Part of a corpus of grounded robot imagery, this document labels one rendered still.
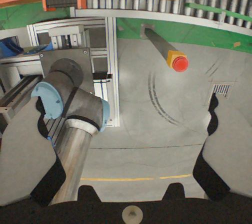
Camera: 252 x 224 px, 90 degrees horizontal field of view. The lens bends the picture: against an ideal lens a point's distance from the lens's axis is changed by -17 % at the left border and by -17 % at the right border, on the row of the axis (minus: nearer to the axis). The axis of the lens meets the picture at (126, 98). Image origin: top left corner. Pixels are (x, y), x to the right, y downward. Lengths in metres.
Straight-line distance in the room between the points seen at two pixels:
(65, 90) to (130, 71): 1.32
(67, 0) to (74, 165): 0.39
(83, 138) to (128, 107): 1.59
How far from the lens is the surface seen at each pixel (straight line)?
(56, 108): 0.48
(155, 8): 1.16
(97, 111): 0.49
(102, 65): 1.52
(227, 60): 2.13
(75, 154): 0.44
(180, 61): 0.66
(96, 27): 1.44
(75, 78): 0.60
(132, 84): 1.83
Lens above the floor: 1.62
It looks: 57 degrees down
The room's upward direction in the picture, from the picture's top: 179 degrees clockwise
